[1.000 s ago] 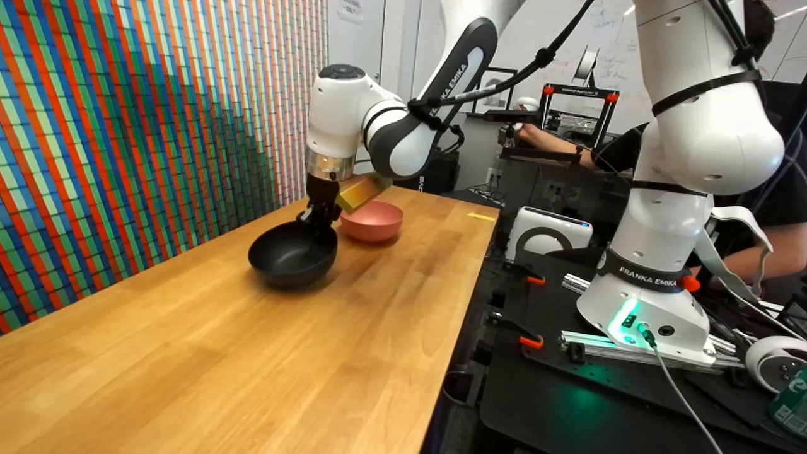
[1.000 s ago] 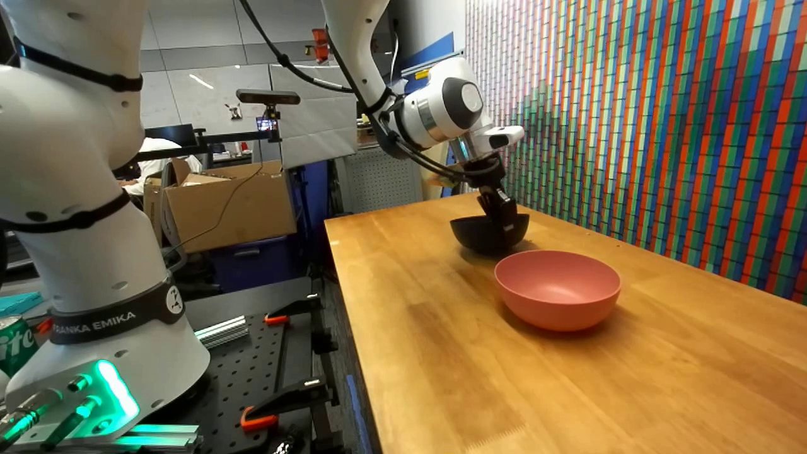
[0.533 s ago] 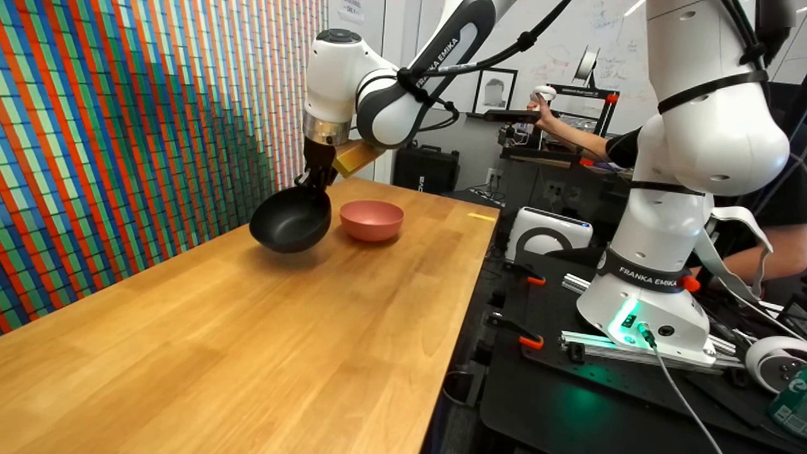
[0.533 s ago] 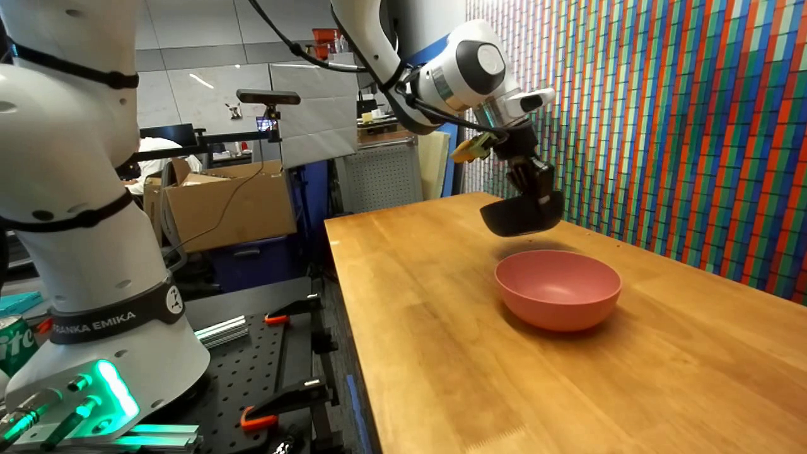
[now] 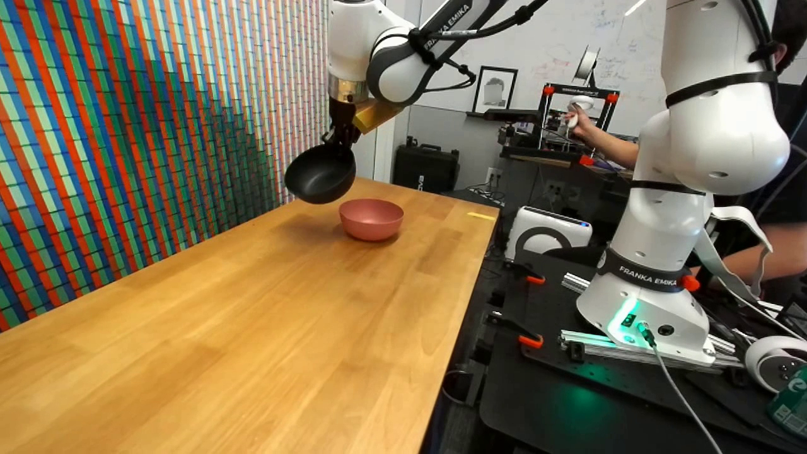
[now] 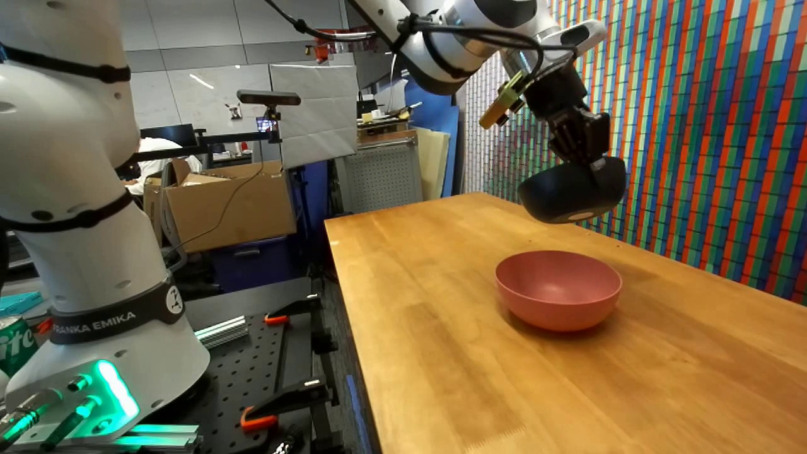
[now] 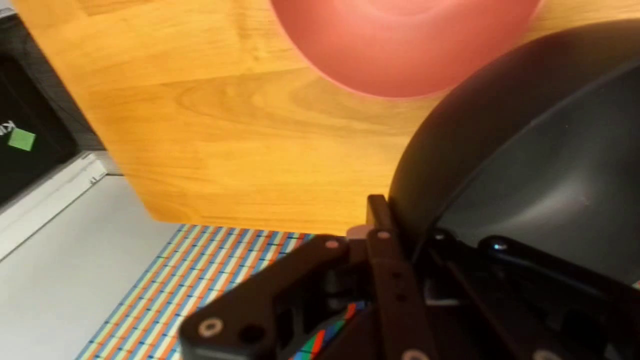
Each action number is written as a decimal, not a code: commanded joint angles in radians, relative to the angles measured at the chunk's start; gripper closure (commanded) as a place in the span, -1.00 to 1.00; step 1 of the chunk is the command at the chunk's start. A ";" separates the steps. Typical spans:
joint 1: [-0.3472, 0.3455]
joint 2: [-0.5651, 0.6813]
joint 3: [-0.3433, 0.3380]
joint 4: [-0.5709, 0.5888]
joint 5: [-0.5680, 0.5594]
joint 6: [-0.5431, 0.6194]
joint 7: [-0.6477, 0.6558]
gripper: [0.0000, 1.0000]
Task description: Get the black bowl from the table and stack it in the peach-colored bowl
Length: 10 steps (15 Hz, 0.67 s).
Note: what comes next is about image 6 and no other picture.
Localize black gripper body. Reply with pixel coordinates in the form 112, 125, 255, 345
523, 63, 613, 145

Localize black bowl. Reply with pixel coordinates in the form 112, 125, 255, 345
514, 157, 632, 227

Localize peach-colored bowl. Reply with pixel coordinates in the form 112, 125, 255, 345
493, 246, 629, 336

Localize yellow-green connector tag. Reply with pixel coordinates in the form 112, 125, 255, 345
477, 75, 530, 130

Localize white panel board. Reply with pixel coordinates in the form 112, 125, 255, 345
269, 60, 361, 172

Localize brown cardboard box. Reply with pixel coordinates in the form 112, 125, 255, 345
142, 159, 301, 255

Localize black perforated breadboard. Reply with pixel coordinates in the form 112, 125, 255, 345
137, 309, 342, 454

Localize silver aluminium extrusion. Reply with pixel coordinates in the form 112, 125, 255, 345
193, 312, 252, 350

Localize green soda can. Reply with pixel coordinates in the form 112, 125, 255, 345
0, 312, 42, 377

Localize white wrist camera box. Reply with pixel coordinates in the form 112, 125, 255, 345
538, 18, 610, 55

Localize black stereo camera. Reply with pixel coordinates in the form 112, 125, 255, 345
234, 87, 303, 125

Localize orange-handled clamp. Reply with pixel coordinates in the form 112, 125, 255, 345
238, 377, 334, 435
261, 294, 329, 331

